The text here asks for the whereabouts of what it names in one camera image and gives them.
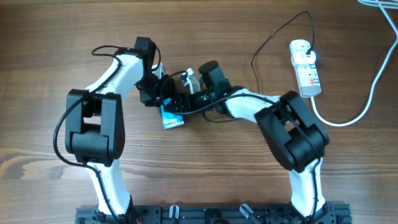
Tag turquoise screen smartphone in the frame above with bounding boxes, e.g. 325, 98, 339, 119
160, 98, 184, 129

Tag black USB charging cable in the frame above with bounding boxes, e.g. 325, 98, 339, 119
201, 11, 316, 124

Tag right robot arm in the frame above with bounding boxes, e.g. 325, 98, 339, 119
160, 60, 329, 223

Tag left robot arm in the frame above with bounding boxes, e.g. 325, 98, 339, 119
59, 37, 165, 223

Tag white charger plug adapter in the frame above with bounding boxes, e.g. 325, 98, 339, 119
291, 50, 317, 67

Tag white power strip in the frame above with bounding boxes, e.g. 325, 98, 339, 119
289, 39, 322, 98

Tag black right camera cable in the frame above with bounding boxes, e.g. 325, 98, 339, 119
159, 70, 321, 224

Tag white power strip cord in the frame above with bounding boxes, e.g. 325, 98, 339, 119
310, 0, 398, 128

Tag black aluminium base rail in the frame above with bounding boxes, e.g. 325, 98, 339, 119
75, 202, 353, 224

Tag white cables at corner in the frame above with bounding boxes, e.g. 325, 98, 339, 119
356, 0, 398, 10

